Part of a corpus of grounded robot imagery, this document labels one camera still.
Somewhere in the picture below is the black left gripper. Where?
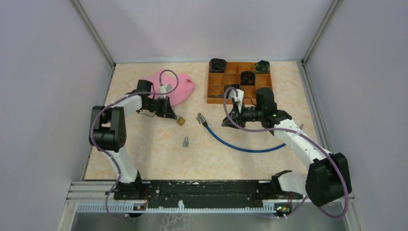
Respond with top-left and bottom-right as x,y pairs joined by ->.
142,95 -> 177,119

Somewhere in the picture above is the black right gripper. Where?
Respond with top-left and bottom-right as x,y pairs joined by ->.
222,101 -> 263,129

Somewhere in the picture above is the brass padlock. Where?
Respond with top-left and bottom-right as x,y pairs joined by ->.
176,116 -> 185,126

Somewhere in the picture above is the grey combination lock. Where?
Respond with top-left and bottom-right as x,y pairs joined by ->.
182,137 -> 189,148

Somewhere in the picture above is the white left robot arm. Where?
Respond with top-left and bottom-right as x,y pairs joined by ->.
89,80 -> 179,199

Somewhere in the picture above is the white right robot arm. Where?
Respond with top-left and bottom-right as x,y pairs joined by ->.
223,87 -> 352,207

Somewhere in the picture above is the pink cloth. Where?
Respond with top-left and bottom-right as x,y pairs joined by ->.
141,70 -> 194,106

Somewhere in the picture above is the wooden compartment tray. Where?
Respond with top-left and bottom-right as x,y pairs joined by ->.
206,62 -> 273,106

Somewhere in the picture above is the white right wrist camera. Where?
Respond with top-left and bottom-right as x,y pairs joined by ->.
228,88 -> 244,113

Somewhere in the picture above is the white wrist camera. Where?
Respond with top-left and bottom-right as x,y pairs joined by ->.
228,88 -> 244,113
158,84 -> 173,99

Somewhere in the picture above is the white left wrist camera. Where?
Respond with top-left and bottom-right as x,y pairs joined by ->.
158,84 -> 173,99

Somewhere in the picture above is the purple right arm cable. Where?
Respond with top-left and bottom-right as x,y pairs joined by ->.
222,88 -> 351,220

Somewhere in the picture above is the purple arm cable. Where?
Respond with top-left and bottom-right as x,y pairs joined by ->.
222,88 -> 351,220
90,69 -> 180,220

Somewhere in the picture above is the blue ethernet cable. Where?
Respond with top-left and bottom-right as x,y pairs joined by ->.
196,113 -> 287,154

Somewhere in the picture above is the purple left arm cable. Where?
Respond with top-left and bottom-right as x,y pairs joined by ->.
90,69 -> 180,220

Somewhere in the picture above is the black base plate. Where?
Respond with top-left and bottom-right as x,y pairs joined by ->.
105,175 -> 303,210

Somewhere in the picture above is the grey slotted cable duct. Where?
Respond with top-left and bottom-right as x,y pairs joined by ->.
76,200 -> 291,214

